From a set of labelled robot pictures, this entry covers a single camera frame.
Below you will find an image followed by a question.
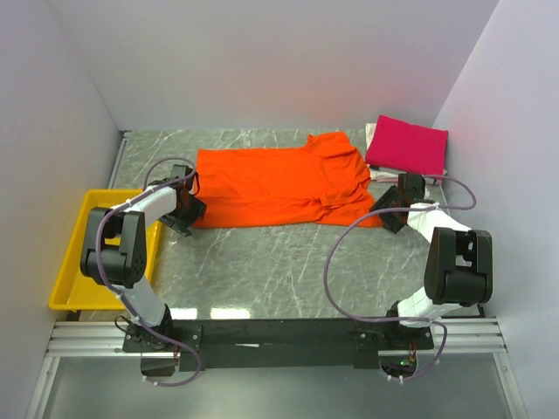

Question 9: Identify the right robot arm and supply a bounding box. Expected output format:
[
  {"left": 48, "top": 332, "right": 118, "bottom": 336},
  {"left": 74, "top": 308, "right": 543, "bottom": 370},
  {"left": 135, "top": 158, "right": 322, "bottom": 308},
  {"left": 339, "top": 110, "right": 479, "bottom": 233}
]
[{"left": 370, "top": 173, "right": 493, "bottom": 348}]

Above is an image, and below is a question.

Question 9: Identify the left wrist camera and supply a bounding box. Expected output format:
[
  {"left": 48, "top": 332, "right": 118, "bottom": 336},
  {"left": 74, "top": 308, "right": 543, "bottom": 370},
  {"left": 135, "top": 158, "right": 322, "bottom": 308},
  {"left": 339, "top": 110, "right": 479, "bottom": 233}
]
[{"left": 169, "top": 164, "right": 197, "bottom": 189}]

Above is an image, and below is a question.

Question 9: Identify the black base beam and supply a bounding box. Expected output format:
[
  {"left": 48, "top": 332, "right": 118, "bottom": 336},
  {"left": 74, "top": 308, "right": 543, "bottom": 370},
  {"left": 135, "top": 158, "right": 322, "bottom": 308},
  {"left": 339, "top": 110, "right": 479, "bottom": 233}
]
[{"left": 122, "top": 318, "right": 434, "bottom": 372}]

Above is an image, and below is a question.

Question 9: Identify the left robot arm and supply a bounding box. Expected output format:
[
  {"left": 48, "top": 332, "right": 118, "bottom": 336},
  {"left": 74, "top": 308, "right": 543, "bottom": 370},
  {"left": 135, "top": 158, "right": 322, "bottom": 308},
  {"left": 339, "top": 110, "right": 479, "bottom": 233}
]
[{"left": 79, "top": 164, "right": 207, "bottom": 351}]

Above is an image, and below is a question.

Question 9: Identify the orange t shirt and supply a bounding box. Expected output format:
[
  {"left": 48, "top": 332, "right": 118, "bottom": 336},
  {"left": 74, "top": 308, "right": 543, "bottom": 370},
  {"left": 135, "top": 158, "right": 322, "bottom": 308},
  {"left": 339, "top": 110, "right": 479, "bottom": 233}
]
[{"left": 195, "top": 132, "right": 381, "bottom": 229}]

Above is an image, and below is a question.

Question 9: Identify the folded magenta t shirt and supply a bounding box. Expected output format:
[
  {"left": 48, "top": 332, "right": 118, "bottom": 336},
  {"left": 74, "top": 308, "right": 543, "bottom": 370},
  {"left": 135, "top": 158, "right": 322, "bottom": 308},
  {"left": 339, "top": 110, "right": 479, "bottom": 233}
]
[{"left": 364, "top": 114, "right": 450, "bottom": 182}]

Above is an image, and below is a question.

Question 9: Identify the aluminium frame rail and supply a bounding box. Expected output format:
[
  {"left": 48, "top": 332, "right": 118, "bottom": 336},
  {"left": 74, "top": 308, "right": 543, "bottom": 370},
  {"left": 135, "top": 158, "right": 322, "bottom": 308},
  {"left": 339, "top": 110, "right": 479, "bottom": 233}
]
[{"left": 45, "top": 318, "right": 507, "bottom": 358}]

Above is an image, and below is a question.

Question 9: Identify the yellow plastic tray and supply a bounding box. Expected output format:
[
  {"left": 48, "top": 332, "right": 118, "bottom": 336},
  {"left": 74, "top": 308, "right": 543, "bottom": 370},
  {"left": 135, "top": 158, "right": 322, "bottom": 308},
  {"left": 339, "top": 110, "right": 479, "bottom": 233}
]
[{"left": 49, "top": 189, "right": 171, "bottom": 311}]

